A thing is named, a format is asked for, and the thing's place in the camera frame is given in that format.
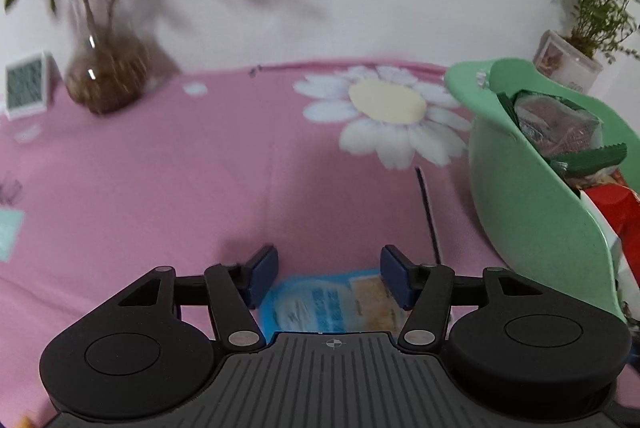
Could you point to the pink floral tablecloth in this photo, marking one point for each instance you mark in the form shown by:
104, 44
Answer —
175, 188

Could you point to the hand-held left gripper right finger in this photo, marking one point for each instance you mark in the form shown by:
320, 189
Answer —
395, 273

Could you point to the white digital clock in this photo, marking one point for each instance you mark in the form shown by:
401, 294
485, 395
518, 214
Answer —
27, 83

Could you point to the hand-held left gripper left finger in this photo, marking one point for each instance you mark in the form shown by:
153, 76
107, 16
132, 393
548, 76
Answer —
261, 273

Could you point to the plant in white pot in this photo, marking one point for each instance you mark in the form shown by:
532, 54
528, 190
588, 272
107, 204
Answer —
565, 63

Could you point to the white blue snack packet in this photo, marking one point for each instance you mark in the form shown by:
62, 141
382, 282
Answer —
320, 308

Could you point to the green clear snack packet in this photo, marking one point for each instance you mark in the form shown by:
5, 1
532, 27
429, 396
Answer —
555, 123

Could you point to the green plastic bowl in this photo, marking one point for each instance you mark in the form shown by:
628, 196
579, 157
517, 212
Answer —
525, 218

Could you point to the red packet gold flower print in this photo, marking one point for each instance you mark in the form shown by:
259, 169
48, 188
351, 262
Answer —
620, 218

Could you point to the plant in glass vase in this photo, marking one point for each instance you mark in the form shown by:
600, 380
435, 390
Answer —
107, 73

